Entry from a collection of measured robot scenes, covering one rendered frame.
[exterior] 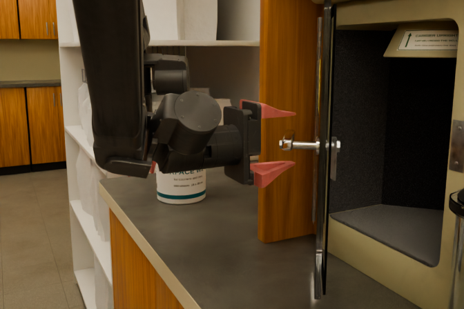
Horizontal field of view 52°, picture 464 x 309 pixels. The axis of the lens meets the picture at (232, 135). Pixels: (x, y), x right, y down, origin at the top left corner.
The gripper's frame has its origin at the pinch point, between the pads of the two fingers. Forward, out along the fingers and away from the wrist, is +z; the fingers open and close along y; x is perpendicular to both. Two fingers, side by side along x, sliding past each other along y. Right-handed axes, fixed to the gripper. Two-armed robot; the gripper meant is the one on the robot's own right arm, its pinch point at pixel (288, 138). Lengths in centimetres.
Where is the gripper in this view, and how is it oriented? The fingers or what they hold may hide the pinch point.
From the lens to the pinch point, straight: 70.2
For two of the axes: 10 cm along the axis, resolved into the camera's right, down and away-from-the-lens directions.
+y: -0.1, -9.8, -1.8
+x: -4.3, -1.5, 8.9
